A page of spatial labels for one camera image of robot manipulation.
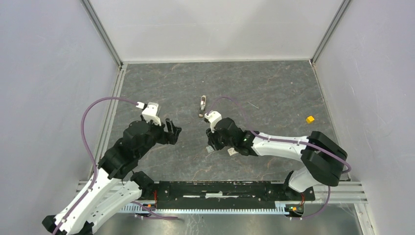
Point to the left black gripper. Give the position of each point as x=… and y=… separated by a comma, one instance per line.
x=170, y=136

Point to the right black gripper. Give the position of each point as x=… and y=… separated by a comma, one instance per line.
x=212, y=140

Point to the staples tray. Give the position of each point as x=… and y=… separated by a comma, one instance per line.
x=209, y=149

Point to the small white staples box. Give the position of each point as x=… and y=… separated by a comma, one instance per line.
x=231, y=151

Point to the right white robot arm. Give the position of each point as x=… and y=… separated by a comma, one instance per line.
x=324, y=162

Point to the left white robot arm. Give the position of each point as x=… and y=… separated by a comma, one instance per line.
x=88, y=211

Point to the yellow cube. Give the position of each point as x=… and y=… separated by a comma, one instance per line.
x=310, y=119

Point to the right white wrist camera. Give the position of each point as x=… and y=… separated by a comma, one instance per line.
x=213, y=117

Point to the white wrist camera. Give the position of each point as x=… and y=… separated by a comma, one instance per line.
x=213, y=117
x=149, y=112

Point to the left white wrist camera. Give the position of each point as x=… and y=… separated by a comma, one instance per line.
x=149, y=112

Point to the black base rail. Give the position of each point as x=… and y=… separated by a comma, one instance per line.
x=223, y=194

